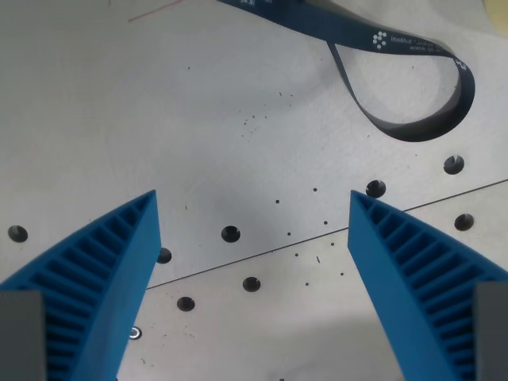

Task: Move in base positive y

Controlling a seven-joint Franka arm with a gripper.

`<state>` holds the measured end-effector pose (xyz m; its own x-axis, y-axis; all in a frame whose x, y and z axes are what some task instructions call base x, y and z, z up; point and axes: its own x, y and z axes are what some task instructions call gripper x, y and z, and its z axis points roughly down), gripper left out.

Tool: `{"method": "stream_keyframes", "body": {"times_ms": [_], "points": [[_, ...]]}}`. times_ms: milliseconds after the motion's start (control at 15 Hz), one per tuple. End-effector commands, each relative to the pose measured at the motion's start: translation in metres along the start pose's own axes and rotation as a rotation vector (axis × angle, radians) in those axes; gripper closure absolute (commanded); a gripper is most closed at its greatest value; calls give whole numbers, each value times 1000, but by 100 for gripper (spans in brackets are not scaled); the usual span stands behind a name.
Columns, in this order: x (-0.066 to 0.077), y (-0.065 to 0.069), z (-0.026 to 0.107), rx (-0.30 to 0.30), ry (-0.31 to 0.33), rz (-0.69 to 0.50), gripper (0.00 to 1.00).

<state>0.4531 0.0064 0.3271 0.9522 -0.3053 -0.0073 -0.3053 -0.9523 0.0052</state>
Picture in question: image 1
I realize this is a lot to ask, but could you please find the beige round object edge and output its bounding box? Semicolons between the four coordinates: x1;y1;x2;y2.
483;0;508;35

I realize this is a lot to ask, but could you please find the thin red string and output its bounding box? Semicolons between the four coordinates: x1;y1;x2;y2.
127;0;184;23

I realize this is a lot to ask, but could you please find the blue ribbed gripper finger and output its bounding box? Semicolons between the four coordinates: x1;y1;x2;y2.
0;189;164;381
347;190;508;381

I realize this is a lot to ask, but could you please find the dark blue printed lanyard strap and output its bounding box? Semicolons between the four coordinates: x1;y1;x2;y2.
216;0;476;143

